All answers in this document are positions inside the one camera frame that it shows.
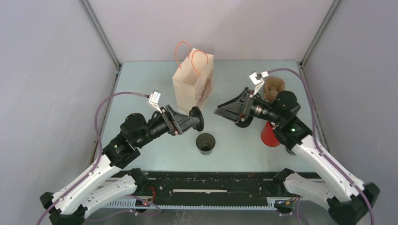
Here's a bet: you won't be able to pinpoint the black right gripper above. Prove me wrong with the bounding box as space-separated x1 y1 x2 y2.
214 87 283 125

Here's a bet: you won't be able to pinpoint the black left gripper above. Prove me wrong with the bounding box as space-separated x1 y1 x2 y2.
137 104 200 148

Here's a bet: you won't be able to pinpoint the black coffee cup lid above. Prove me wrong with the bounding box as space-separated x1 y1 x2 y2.
189 106 204 132

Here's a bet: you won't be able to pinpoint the dark takeout coffee cup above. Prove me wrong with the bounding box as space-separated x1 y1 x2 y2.
195 133 216 155

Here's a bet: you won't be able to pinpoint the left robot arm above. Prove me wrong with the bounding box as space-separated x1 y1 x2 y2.
40 105 204 225

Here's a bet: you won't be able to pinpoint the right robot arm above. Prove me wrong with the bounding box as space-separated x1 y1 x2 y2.
214 88 380 225

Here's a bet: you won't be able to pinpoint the red straw holder cup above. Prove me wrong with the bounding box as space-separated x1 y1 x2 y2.
260 121 280 147

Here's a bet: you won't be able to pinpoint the brown pulp cup carrier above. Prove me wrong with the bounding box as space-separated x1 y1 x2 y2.
263 76 285 103

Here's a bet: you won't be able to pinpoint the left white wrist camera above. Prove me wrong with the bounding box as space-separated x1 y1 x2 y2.
148 90 163 113

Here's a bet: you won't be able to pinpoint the paper bag orange handles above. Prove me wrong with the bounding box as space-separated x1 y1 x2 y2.
172 47 214 115

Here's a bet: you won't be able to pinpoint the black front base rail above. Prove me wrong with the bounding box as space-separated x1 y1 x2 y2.
90 170 312 208

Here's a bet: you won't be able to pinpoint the aluminium frame rail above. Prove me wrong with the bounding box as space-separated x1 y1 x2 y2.
77 0 122 70

